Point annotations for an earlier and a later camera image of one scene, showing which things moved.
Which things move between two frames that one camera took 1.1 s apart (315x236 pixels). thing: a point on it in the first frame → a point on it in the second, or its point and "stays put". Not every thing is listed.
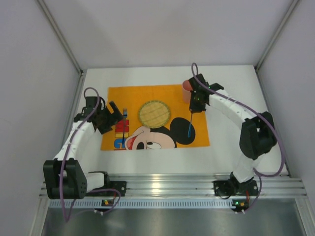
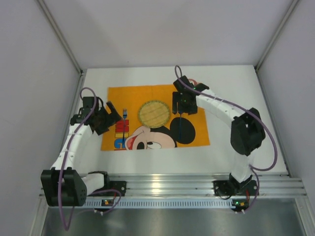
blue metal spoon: [190, 127] → [179, 137]
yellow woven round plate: [154, 114] stays put
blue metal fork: [125, 116] stays put
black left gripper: [108, 118] stays put
